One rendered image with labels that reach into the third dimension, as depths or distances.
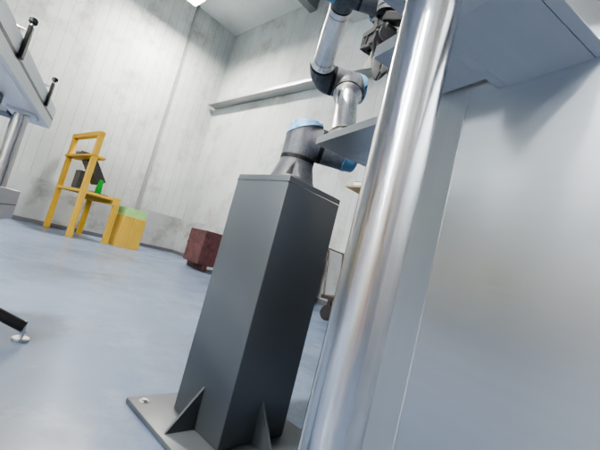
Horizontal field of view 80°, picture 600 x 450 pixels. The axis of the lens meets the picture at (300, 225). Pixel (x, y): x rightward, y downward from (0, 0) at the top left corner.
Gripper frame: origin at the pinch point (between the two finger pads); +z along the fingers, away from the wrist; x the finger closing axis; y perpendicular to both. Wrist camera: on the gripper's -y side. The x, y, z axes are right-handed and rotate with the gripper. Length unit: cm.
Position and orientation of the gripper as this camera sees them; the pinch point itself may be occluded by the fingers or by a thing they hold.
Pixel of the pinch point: (378, 74)
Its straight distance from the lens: 107.8
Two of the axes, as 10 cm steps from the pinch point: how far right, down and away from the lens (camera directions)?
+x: -8.4, -2.7, -4.7
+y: -4.8, -0.3, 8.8
